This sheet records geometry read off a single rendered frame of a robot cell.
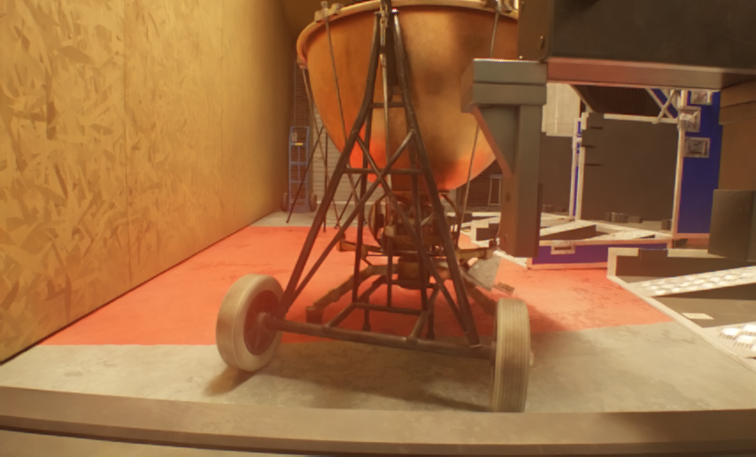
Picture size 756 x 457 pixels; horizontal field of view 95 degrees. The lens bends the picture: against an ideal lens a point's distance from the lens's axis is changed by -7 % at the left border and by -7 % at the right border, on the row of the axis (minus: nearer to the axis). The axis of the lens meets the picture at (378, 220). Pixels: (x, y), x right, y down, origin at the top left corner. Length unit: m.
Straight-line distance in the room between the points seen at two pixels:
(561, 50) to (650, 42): 0.05
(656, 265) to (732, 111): 1.75
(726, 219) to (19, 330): 1.18
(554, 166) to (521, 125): 3.88
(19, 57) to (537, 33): 1.08
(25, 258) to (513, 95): 1.07
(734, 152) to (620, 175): 2.97
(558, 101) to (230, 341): 4.86
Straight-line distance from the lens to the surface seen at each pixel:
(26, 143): 1.14
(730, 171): 0.30
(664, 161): 3.50
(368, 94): 0.80
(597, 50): 0.22
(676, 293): 1.70
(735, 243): 0.29
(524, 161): 0.21
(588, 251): 2.10
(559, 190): 4.12
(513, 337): 0.63
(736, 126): 0.30
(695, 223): 2.48
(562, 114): 5.23
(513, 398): 0.65
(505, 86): 0.21
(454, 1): 0.87
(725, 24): 0.27
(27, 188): 1.13
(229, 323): 0.77
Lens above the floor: 0.39
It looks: 5 degrees down
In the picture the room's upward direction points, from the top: 1 degrees clockwise
